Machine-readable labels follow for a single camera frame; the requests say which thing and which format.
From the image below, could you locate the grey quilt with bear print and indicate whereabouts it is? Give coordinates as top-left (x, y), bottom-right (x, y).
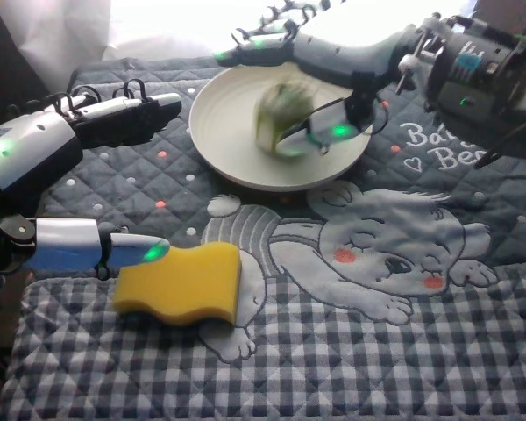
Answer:
top-left (0, 43), bottom-right (526, 421)

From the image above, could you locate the green toy kiwi cake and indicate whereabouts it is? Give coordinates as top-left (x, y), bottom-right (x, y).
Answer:
top-left (253, 78), bottom-right (319, 154)

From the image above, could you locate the yellow green wavy sponge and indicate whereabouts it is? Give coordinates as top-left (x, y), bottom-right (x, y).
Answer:
top-left (113, 240), bottom-right (243, 328)

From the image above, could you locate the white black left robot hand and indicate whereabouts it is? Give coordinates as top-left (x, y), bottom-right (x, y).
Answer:
top-left (0, 78), bottom-right (183, 282)

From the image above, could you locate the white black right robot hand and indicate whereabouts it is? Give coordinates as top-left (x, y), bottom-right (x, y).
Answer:
top-left (213, 0), bottom-right (407, 158)

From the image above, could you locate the dark brown side panel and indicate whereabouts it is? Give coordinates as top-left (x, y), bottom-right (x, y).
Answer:
top-left (473, 0), bottom-right (526, 40)
top-left (0, 0), bottom-right (53, 132)

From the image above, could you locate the round white plate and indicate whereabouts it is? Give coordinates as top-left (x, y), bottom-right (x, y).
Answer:
top-left (188, 61), bottom-right (373, 192)

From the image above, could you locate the white backdrop cloth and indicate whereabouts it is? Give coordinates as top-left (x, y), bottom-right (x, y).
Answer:
top-left (17, 0), bottom-right (479, 62)

